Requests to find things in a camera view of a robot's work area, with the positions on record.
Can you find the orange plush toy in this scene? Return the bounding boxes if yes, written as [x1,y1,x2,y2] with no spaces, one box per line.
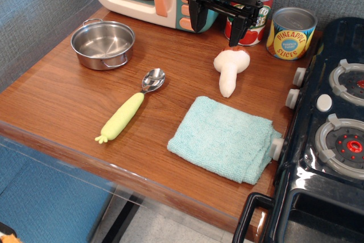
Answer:
[1,234,22,243]

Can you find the light blue folded towel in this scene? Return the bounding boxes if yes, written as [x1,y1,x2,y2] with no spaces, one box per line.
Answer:
[167,96,282,185]

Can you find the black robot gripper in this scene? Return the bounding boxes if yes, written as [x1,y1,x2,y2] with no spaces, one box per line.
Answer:
[187,0,263,47]

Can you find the pineapple slices can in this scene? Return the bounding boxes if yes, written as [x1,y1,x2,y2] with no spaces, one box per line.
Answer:
[266,7,317,60]

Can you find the dark blue toy stove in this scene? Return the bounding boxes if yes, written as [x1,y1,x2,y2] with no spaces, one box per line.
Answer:
[233,17,363,242]

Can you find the white plush mushroom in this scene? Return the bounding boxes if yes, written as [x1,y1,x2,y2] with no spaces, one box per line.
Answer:
[213,46,251,98]

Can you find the yellow handled metal spoon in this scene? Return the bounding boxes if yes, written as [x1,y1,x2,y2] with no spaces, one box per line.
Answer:
[94,68,166,144]

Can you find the small steel pot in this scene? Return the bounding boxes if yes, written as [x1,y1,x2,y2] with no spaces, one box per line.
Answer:
[71,19,135,71]

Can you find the tomato sauce can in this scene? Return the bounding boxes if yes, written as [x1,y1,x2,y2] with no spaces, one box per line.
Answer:
[224,0,275,47]

